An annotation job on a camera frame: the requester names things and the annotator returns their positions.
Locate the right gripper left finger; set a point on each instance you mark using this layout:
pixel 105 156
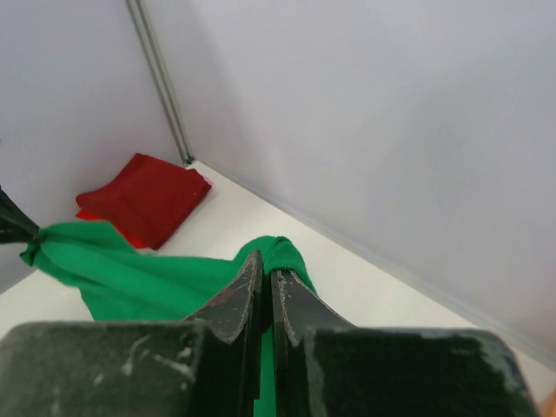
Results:
pixel 222 347

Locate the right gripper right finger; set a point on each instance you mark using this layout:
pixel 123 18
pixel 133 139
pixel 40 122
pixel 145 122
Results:
pixel 317 353

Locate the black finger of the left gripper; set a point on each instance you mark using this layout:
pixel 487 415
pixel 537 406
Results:
pixel 16 226

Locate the green t shirt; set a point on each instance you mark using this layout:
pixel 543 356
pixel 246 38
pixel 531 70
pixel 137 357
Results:
pixel 126 360

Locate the folded red t shirt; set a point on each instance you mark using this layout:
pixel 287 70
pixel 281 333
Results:
pixel 147 201

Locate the left corner metal post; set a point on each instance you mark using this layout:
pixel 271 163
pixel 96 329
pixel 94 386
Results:
pixel 152 52

